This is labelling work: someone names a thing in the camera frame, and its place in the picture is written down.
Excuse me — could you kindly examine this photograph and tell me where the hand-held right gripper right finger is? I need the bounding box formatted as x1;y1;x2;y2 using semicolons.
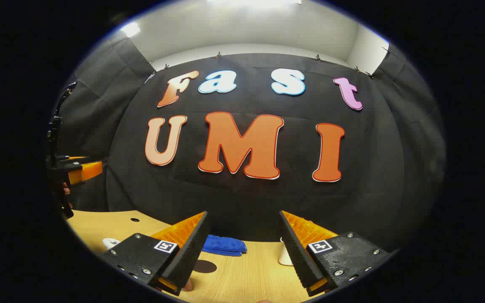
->
279;210;394;296

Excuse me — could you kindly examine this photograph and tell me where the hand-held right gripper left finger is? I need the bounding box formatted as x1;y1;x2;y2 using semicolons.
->
99;211;210;296

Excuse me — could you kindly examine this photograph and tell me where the round brown coaster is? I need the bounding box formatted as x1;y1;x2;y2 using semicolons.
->
193;260;218;274

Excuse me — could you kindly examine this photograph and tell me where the white toaster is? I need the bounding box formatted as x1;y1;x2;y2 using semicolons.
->
278;237;294;266

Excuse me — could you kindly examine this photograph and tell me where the blue towel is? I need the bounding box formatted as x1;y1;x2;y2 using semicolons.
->
202;234;248;257

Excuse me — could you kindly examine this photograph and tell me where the ceiling light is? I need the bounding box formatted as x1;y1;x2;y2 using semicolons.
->
121;22;141;37

